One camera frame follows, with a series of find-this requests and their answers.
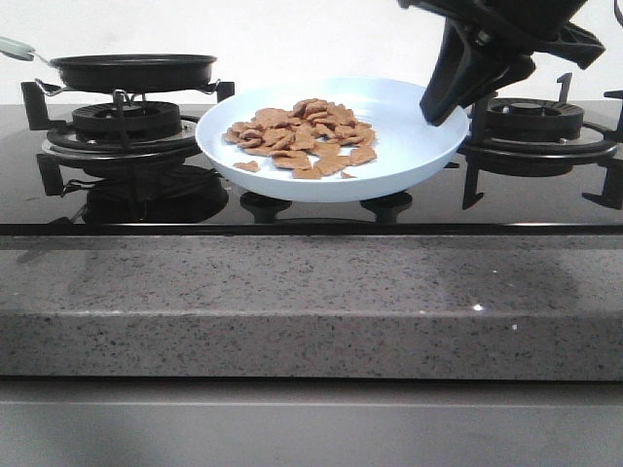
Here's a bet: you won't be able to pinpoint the grey cabinet front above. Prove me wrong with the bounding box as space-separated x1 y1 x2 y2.
1 378 622 466

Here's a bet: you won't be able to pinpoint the black glass gas cooktop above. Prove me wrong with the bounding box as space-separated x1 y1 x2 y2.
1 105 622 236

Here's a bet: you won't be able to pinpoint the black frying pan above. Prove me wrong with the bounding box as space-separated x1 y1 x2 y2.
1 37 220 95

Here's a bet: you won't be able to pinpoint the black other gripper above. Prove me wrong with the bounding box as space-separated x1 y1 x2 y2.
398 0 605 126

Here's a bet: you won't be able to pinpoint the right burner with grate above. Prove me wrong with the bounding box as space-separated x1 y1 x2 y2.
458 73 622 210

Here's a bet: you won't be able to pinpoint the burner with grate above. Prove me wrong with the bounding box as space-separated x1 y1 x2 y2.
20 81 236 169
458 73 622 210

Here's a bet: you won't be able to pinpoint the brown meat pieces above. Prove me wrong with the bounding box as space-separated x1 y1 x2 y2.
223 98 378 180

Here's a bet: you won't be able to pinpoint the light blue plate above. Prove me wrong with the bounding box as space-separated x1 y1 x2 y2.
196 77 469 202

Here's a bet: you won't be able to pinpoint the left burner with grate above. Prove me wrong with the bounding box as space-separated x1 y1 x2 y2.
20 81 236 169

